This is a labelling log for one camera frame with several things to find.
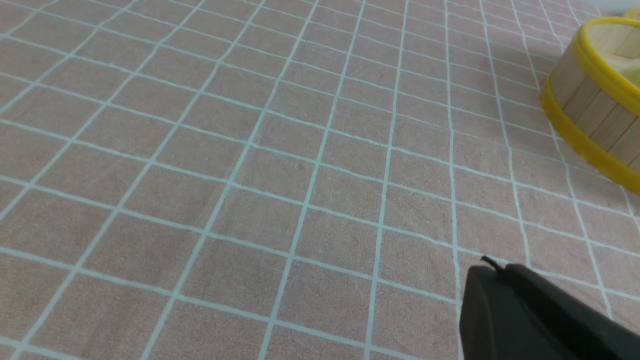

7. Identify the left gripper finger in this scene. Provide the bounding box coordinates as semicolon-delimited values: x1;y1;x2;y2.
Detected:
459;256;640;360

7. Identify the white dumpling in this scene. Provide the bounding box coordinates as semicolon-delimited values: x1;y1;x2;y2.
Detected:
603;54;640;88

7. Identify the bamboo steamer tray yellow rim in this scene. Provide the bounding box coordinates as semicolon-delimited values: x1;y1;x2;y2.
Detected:
540;16;640;194

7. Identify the woven bamboo steamer lid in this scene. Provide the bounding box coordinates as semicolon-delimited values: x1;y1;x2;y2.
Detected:
623;7;640;21

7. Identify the pink checkered tablecloth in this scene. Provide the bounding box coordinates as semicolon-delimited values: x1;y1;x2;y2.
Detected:
0;0;639;360

